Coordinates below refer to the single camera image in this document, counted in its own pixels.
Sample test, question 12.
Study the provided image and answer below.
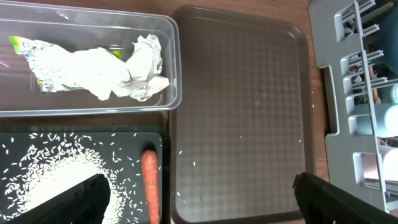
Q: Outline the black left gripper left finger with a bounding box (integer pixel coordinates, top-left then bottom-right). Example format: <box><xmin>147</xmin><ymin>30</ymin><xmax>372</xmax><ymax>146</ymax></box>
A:
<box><xmin>6</xmin><ymin>174</ymin><xmax>111</xmax><ymax>224</ymax></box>

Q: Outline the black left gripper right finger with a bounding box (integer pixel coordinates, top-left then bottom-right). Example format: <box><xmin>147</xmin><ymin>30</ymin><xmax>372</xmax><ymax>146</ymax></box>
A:
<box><xmin>293</xmin><ymin>172</ymin><xmax>397</xmax><ymax>224</ymax></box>

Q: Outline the pile of rice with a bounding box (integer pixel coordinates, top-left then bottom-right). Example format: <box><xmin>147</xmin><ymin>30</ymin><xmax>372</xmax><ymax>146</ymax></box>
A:
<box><xmin>0</xmin><ymin>132</ymin><xmax>162</xmax><ymax>224</ymax></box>

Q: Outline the orange carrot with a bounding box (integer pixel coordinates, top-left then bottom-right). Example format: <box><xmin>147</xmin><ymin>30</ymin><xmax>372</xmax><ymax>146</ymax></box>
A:
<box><xmin>141</xmin><ymin>149</ymin><xmax>160</xmax><ymax>224</ymax></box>

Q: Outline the pink cup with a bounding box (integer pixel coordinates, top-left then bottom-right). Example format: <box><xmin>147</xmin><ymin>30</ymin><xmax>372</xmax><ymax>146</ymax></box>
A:
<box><xmin>361</xmin><ymin>145</ymin><xmax>397</xmax><ymax>181</ymax></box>

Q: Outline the light blue cup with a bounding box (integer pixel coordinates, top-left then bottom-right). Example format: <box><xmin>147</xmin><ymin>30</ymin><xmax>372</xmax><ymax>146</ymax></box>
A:
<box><xmin>356</xmin><ymin>103</ymin><xmax>397</xmax><ymax>138</ymax></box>

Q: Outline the white paper wrapper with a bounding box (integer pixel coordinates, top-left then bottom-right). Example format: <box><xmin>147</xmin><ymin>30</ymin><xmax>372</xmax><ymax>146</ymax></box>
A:
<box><xmin>70</xmin><ymin>34</ymin><xmax>170</xmax><ymax>101</ymax></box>

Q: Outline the green foil snack wrapper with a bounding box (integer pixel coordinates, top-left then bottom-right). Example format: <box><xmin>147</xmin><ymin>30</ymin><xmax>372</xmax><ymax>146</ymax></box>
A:
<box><xmin>9</xmin><ymin>36</ymin><xmax>130</xmax><ymax>95</ymax></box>

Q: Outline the grey dishwasher rack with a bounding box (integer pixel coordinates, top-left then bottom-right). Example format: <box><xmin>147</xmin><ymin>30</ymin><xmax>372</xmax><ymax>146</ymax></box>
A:
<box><xmin>309</xmin><ymin>0</ymin><xmax>397</xmax><ymax>213</ymax></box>

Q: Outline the light blue bowl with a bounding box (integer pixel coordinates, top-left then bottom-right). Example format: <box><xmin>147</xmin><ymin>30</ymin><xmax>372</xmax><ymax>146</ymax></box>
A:
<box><xmin>378</xmin><ymin>84</ymin><xmax>397</xmax><ymax>104</ymax></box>

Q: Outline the dark blue plate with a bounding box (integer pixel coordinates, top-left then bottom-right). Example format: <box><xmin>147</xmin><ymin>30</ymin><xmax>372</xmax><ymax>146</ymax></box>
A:
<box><xmin>377</xmin><ymin>8</ymin><xmax>397</xmax><ymax>74</ymax></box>

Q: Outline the black tray bin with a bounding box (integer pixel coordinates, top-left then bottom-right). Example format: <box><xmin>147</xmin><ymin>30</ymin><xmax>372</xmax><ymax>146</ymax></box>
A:
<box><xmin>0</xmin><ymin>125</ymin><xmax>171</xmax><ymax>224</ymax></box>

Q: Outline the brown serving tray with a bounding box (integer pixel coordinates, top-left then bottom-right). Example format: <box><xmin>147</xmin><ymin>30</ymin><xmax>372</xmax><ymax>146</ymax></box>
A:
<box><xmin>170</xmin><ymin>6</ymin><xmax>315</xmax><ymax>223</ymax></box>

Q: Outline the clear plastic bin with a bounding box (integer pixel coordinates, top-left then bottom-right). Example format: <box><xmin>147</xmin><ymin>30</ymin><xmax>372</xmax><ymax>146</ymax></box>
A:
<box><xmin>1</xmin><ymin>1</ymin><xmax>182</xmax><ymax>117</ymax></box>

